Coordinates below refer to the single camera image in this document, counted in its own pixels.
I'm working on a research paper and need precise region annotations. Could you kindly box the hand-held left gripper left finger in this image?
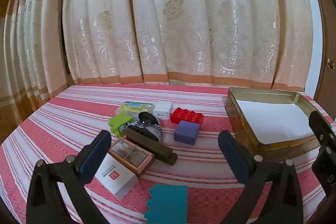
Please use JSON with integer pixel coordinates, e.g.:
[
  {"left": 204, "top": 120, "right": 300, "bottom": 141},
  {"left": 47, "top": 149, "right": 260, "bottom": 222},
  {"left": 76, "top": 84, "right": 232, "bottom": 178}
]
[{"left": 26, "top": 130, "right": 112, "bottom": 224}]

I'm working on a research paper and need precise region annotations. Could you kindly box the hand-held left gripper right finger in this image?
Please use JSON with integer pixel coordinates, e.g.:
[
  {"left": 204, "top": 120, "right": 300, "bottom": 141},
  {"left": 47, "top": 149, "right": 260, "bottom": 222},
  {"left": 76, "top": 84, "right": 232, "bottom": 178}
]
[{"left": 218, "top": 130, "right": 306, "bottom": 224}]

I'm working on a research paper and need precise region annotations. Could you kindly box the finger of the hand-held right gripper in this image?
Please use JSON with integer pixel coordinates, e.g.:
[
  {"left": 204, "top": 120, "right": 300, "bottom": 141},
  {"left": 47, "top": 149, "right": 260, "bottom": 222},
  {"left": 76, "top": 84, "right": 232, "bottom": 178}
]
[{"left": 309, "top": 111, "right": 332, "bottom": 148}]

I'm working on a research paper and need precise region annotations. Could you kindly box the white box with red label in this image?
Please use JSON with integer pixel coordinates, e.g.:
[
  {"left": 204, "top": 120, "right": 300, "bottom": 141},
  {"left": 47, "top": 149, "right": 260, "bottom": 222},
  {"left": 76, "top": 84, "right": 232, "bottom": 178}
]
[{"left": 94, "top": 153, "right": 139, "bottom": 200}]

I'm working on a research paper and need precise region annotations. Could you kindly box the gold rectangular tin box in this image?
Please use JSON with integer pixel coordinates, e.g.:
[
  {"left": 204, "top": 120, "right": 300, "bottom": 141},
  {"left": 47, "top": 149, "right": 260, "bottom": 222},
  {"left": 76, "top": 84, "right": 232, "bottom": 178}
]
[{"left": 226, "top": 87, "right": 327, "bottom": 163}]

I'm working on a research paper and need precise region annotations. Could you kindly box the pink framed box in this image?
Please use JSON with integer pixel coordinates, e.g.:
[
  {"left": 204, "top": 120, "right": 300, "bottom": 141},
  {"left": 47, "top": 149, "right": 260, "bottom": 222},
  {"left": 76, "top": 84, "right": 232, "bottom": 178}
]
[{"left": 108, "top": 137, "right": 155, "bottom": 177}]

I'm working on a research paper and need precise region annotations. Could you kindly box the green building block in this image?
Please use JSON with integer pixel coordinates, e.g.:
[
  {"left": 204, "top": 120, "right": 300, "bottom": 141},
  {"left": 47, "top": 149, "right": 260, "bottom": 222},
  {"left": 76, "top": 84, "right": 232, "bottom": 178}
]
[{"left": 108, "top": 112, "right": 135, "bottom": 134}]

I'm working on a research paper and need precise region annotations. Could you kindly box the purple block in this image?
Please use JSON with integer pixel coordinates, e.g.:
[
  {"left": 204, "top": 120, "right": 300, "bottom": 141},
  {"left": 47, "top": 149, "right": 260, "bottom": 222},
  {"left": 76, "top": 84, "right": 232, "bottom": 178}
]
[{"left": 174, "top": 120, "right": 200, "bottom": 146}]

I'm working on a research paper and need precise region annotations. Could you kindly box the brown comb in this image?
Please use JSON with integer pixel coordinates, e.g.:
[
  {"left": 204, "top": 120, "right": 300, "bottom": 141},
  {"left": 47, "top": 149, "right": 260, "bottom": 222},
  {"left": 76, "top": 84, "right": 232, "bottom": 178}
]
[{"left": 123, "top": 129, "right": 177, "bottom": 166}]

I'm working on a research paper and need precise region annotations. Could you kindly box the red building block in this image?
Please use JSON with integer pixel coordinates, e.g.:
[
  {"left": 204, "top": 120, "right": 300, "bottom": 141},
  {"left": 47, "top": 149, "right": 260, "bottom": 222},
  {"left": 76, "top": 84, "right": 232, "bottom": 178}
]
[{"left": 171, "top": 107, "right": 205, "bottom": 126}]

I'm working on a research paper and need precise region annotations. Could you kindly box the teal block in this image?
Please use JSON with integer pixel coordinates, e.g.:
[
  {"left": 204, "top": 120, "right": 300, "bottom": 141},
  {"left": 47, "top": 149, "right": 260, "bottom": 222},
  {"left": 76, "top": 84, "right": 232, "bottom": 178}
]
[{"left": 146, "top": 184, "right": 189, "bottom": 224}]

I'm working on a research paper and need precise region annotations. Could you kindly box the pink striped bedspread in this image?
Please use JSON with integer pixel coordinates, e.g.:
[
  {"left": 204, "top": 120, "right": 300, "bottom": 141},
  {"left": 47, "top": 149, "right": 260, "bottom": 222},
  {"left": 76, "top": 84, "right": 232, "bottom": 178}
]
[{"left": 0, "top": 84, "right": 336, "bottom": 224}]

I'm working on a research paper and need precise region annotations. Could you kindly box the white paper liner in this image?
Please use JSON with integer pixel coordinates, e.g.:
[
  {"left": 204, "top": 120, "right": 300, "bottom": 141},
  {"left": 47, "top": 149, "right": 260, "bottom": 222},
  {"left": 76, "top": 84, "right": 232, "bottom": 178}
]
[{"left": 236, "top": 100, "right": 314, "bottom": 146}]

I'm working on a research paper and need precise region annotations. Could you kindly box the green and white packet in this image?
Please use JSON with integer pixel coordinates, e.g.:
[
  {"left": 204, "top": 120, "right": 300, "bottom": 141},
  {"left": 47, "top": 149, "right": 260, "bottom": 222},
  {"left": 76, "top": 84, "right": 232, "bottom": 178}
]
[{"left": 117, "top": 101, "right": 156, "bottom": 115}]

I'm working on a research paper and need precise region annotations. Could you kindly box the white charger plug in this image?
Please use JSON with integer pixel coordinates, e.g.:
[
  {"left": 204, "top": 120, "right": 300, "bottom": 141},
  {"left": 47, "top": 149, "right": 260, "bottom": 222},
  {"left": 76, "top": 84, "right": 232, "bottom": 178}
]
[{"left": 153, "top": 101, "right": 174, "bottom": 120}]

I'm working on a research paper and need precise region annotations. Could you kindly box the brown wooden door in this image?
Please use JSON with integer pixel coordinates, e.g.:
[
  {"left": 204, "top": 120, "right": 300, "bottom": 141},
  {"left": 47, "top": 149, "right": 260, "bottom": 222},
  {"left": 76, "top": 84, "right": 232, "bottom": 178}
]
[{"left": 306, "top": 0, "right": 336, "bottom": 119}]

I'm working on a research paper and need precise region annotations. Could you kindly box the cream curtain with gold bands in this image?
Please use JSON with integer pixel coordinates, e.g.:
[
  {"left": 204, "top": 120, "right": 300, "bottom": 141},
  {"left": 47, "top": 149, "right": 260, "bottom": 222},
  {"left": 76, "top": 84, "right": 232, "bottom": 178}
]
[{"left": 0, "top": 0, "right": 69, "bottom": 140}]

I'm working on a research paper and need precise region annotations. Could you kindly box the cream floral curtain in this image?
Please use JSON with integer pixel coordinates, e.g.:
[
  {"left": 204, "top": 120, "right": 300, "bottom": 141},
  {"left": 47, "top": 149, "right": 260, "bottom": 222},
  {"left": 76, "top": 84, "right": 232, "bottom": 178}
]
[{"left": 62, "top": 0, "right": 314, "bottom": 92}]

